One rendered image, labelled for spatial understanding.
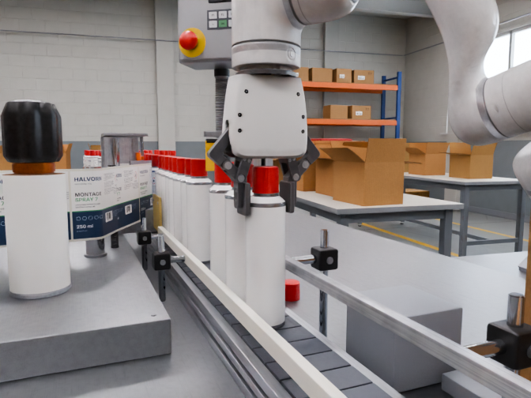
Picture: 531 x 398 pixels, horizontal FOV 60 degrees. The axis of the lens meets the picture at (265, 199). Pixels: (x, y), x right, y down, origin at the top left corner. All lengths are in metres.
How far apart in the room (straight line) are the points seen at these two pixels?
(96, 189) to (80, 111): 7.62
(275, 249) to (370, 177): 2.04
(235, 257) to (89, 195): 0.43
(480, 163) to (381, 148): 2.62
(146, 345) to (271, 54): 0.40
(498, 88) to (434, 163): 4.65
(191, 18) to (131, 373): 0.70
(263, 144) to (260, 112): 0.04
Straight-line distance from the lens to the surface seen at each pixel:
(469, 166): 5.05
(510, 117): 0.92
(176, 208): 1.00
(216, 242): 0.74
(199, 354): 0.66
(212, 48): 1.00
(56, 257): 0.78
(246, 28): 0.55
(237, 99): 0.54
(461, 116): 0.94
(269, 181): 0.56
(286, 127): 0.56
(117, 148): 1.25
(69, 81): 8.66
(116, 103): 8.57
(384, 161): 2.63
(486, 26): 0.92
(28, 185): 0.76
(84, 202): 0.99
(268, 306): 0.58
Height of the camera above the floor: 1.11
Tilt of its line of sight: 7 degrees down
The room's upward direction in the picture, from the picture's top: straight up
